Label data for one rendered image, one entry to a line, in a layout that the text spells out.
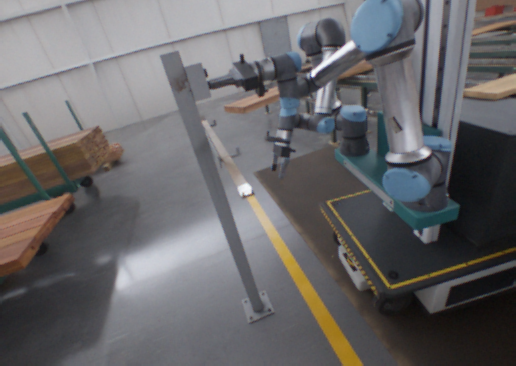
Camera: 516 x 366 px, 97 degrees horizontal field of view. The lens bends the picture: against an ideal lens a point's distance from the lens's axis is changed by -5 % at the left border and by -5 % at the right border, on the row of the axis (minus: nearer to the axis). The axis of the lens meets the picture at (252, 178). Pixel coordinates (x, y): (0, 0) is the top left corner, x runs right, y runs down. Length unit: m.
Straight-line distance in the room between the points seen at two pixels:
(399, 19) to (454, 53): 0.36
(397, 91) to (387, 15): 0.17
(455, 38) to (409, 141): 0.38
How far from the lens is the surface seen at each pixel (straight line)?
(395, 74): 0.71
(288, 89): 0.93
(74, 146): 3.35
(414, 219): 0.96
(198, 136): 0.88
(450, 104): 1.04
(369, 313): 1.46
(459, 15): 1.00
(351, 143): 1.31
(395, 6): 0.68
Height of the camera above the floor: 1.25
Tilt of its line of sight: 28 degrees down
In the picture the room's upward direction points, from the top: 15 degrees counter-clockwise
